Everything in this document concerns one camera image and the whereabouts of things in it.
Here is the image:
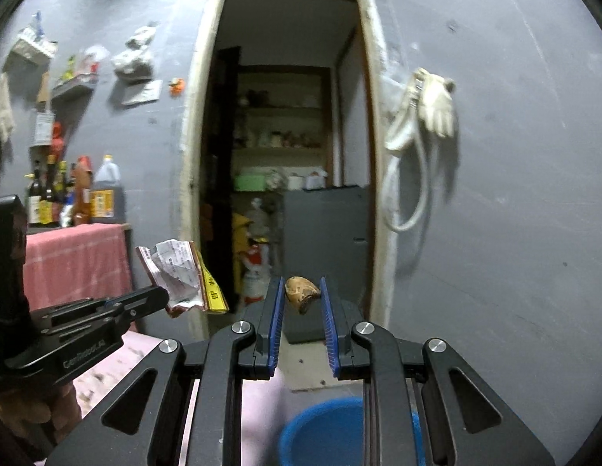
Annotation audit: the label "white paper note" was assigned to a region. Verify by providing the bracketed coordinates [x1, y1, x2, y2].
[31, 111, 57, 147]

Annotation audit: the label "white sack with red print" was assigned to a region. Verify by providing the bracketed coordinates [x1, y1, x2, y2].
[240, 240, 273, 308]

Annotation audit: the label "wooden storage shelf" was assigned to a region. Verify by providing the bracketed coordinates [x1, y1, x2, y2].
[233, 65, 334, 191]

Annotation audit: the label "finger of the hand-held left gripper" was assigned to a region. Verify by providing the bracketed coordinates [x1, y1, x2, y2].
[39, 285, 170, 339]
[31, 296, 127, 325]

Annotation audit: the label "red plaid cloth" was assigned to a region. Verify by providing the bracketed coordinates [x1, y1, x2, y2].
[22, 223, 134, 312]

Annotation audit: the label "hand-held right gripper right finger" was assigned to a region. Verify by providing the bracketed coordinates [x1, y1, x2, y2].
[320, 276, 554, 466]

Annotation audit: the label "yellow plastic bag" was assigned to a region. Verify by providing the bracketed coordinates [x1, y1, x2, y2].
[232, 212, 256, 297]

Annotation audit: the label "white wall basket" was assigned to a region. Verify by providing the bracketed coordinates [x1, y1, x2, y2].
[2, 12, 59, 71]

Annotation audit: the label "white hanging cloth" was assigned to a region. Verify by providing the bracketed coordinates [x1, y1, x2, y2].
[0, 73, 16, 144]

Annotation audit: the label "brown food scrap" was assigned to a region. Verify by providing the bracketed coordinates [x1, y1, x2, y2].
[285, 276, 322, 315]

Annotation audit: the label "white work gloves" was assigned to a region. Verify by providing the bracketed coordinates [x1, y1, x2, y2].
[414, 68, 458, 138]

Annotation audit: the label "green plastic box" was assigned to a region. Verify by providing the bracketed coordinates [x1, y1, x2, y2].
[233, 174, 273, 191]

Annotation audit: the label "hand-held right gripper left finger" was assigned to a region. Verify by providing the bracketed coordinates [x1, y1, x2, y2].
[46, 276, 285, 466]

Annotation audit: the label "white and yellow packet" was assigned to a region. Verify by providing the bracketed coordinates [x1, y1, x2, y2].
[136, 239, 230, 318]

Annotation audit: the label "grey paper sheet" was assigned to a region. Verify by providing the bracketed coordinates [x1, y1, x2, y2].
[121, 80, 164, 108]

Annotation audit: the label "orange brown bottle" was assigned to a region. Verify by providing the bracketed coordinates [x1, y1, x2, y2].
[70, 155, 93, 226]

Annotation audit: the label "worn wooden door frame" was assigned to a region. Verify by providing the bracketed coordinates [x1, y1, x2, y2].
[179, 0, 400, 348]

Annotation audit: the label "person's left hand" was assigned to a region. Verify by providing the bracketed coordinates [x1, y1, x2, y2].
[0, 379, 83, 442]

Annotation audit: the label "white hose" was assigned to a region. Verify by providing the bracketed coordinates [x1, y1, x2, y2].
[381, 73, 431, 234]

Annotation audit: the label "dark glass bottle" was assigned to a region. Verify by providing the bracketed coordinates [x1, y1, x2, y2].
[28, 160, 44, 226]
[43, 154, 59, 226]

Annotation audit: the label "white plastic bag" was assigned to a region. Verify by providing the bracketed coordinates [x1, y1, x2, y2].
[111, 22, 159, 81]

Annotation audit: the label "blue plastic basin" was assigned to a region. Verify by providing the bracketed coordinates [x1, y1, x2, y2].
[279, 396, 421, 466]

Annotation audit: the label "small wall shelf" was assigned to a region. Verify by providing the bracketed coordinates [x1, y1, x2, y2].
[51, 46, 110, 104]

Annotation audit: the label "grey metal cabinet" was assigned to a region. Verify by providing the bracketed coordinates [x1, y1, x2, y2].
[282, 184, 372, 345]

